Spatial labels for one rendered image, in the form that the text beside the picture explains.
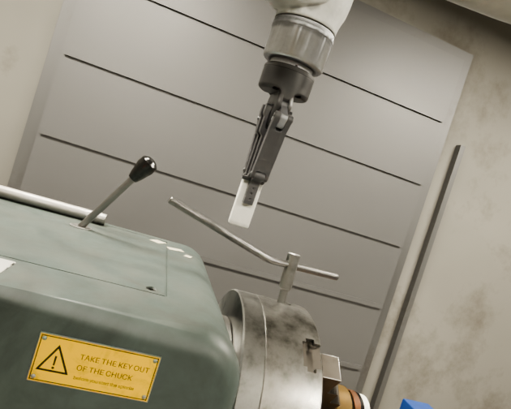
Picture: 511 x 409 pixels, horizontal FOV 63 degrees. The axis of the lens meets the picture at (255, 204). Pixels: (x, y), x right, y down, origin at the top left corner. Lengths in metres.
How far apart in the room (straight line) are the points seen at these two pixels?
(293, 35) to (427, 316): 2.96
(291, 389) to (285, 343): 0.06
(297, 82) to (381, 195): 2.37
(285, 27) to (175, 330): 0.40
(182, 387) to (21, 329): 0.16
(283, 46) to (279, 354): 0.42
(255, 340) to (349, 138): 2.29
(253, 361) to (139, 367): 0.21
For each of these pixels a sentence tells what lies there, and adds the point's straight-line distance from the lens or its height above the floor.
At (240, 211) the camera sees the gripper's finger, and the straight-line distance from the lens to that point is 0.60.
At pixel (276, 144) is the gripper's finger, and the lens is 0.56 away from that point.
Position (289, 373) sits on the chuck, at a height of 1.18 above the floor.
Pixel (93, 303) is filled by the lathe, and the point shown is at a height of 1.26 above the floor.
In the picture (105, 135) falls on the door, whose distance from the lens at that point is 2.53.
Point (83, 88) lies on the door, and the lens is 2.57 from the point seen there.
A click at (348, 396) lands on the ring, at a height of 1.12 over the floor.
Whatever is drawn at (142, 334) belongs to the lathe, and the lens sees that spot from 0.42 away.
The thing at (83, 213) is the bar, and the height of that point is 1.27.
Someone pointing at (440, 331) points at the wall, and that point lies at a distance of 3.50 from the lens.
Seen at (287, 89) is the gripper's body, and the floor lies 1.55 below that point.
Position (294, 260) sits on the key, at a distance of 0.71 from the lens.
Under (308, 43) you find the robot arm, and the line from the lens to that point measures 0.59.
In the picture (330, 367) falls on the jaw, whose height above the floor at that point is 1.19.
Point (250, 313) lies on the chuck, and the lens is 0.64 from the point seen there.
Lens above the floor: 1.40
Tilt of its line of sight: 2 degrees down
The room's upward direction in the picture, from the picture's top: 18 degrees clockwise
